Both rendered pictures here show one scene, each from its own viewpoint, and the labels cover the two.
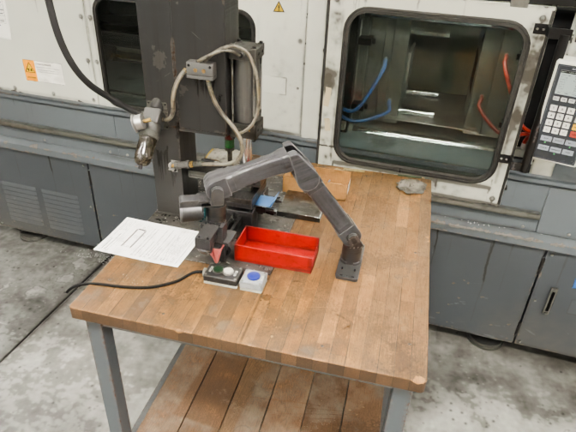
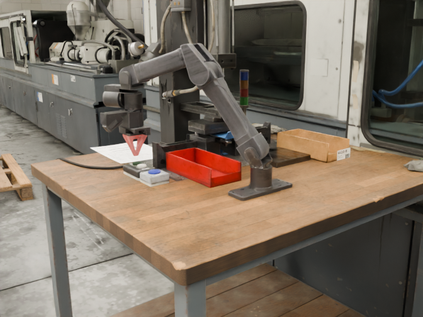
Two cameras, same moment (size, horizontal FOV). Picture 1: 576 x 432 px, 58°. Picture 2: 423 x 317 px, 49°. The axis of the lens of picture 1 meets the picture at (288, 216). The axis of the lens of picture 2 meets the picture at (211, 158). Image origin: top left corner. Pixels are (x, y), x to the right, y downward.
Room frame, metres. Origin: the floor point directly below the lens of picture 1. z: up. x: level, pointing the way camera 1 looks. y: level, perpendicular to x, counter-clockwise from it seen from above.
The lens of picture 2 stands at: (0.30, -0.94, 1.34)
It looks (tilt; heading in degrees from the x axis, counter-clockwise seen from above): 15 degrees down; 41
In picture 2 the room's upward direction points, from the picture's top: 1 degrees counter-clockwise
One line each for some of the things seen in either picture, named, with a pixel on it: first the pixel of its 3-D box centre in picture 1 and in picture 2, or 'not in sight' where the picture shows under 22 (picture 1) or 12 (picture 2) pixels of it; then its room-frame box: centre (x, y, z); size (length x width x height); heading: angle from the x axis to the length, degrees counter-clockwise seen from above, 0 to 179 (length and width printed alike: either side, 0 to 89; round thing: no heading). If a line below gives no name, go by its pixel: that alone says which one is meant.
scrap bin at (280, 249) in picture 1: (277, 249); (202, 165); (1.38, 0.03, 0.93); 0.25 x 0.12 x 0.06; 78
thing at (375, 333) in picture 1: (282, 325); (237, 282); (1.53, 0.00, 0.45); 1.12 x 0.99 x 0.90; 168
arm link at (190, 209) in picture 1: (201, 201); (121, 88); (1.24, 0.24, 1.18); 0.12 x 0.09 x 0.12; 105
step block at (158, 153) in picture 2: (223, 244); (162, 153); (1.36, 0.20, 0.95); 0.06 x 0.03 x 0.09; 168
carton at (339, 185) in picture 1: (316, 182); (312, 145); (1.85, -0.11, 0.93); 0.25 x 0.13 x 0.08; 78
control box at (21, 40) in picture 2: not in sight; (23, 41); (3.66, 5.35, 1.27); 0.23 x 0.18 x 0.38; 164
